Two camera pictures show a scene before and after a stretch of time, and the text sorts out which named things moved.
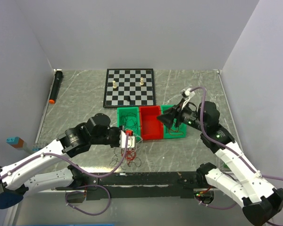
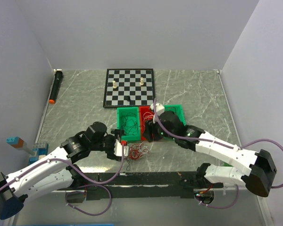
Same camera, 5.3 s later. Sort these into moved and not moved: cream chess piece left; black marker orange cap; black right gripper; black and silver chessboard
Moved: black right gripper
Not moved: black and silver chessboard; cream chess piece left; black marker orange cap
